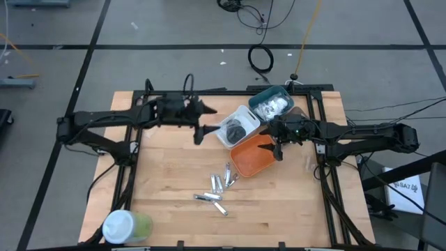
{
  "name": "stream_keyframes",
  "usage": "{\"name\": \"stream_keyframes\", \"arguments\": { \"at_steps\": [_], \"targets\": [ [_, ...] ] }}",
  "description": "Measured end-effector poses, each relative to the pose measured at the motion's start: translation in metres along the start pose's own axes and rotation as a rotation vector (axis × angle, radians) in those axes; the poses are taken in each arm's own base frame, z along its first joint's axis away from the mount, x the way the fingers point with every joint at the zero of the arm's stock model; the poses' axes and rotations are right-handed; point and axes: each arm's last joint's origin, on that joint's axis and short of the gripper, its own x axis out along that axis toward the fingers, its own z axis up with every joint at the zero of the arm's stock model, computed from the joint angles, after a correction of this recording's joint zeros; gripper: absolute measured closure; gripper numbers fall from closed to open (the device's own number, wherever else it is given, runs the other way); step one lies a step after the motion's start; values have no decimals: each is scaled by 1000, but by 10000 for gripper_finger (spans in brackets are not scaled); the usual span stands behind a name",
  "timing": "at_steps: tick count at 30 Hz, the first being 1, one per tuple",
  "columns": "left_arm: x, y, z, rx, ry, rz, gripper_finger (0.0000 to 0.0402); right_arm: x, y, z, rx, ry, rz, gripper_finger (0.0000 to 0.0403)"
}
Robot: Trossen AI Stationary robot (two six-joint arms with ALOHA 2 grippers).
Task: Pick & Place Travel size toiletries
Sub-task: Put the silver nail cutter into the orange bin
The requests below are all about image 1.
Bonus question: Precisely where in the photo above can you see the black floor object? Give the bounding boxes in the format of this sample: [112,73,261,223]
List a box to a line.
[0,108,14,128]

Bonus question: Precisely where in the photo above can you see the white plastic bin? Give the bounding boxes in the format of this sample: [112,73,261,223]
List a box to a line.
[215,105,261,151]

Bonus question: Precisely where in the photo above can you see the orange plastic bin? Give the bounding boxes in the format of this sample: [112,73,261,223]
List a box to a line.
[229,134,278,178]

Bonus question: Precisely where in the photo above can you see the black coiled floor cable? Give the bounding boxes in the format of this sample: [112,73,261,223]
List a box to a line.
[247,44,275,74]

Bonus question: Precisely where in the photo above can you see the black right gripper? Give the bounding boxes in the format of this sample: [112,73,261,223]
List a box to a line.
[257,114,316,162]

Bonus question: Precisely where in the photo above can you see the teal plastic bin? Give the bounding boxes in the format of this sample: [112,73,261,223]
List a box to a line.
[247,85,295,123]

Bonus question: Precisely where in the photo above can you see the grey metal base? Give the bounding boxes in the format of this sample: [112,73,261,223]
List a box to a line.
[6,0,70,8]
[0,78,37,89]

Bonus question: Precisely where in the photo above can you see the green canister white lid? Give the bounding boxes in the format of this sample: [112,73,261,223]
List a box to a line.
[102,208,153,245]

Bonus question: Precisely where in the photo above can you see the black aluminium table frame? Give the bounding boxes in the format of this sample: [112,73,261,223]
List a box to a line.
[78,78,376,251]

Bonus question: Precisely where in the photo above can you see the black tangled floor cables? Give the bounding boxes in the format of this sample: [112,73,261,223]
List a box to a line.
[217,0,297,36]

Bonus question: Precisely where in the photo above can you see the white printed box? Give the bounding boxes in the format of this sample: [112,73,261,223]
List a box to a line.
[383,166,426,215]

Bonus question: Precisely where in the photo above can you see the yellow hanging cable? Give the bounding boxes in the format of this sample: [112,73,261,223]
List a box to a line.
[294,0,323,76]

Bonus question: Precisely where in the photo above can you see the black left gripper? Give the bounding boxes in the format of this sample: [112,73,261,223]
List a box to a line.
[157,96,222,146]

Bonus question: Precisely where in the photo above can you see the dark grey panel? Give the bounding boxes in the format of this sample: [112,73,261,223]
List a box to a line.
[417,162,446,251]

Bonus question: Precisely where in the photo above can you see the thin yellow floor cable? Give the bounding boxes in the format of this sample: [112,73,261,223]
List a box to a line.
[0,33,43,78]

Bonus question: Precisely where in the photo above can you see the black clamp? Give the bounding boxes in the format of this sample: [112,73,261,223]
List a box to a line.
[365,193,398,220]

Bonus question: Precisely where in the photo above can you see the black metal bar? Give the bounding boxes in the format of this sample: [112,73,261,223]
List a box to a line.
[360,149,446,191]

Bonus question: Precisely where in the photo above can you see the black side cables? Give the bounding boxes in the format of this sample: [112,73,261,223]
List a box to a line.
[344,97,446,121]

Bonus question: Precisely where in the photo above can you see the small clear plastic packet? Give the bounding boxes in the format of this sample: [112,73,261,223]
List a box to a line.
[304,155,317,174]

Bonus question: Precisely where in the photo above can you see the white toiletry packet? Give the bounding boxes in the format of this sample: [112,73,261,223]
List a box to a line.
[271,96,290,113]
[256,100,277,120]

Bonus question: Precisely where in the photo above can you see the black hair ties packet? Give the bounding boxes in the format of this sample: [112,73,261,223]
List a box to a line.
[225,126,247,144]

